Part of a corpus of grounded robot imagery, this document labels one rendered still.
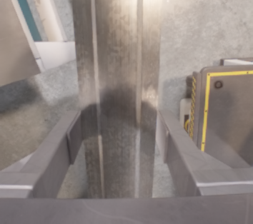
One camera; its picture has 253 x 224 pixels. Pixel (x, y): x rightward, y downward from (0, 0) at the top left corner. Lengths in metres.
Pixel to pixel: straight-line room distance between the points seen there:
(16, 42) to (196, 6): 0.95
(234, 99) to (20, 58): 0.80
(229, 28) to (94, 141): 1.10
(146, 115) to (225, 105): 0.74
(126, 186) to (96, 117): 0.06
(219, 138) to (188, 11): 0.67
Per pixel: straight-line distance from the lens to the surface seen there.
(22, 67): 0.34
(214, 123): 0.89
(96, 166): 0.18
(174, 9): 1.08
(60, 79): 1.12
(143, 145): 0.17
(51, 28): 0.52
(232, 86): 0.87
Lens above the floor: 1.03
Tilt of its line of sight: 73 degrees down
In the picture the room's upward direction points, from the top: 176 degrees clockwise
